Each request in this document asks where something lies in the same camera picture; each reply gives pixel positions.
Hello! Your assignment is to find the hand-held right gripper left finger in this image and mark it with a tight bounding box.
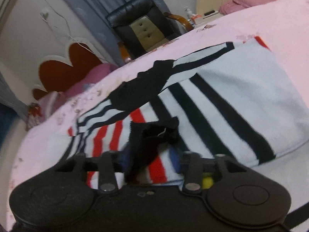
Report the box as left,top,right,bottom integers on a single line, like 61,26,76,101
57,147,133,194

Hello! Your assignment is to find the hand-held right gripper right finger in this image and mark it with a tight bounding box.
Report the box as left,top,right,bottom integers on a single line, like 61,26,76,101
168,148,242,194

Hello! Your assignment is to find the striped knit sweater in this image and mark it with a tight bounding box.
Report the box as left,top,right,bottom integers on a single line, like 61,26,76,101
66,36,309,190

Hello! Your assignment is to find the pink striped pillow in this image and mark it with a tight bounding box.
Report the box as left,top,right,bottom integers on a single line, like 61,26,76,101
25,92,70,131

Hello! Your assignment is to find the red heart-shaped headboard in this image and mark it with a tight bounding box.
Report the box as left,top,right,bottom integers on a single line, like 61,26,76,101
31,37,107,101

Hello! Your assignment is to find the grey cloth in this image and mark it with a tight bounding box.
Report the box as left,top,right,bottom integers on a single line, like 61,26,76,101
0,72,28,120

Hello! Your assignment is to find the white bedside table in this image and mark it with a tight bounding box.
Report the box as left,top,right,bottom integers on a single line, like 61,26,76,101
191,11,225,29

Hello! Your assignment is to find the black leather armchair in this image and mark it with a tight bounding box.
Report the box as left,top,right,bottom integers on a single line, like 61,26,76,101
106,0,194,64

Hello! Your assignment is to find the grey blue curtain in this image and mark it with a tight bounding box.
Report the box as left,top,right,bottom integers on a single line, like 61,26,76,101
48,0,174,66

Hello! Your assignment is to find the pink floral bed sheet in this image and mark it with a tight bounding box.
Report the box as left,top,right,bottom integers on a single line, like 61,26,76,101
5,0,309,232

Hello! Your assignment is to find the white wall cable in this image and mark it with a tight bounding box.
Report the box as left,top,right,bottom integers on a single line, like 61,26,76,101
36,0,107,63

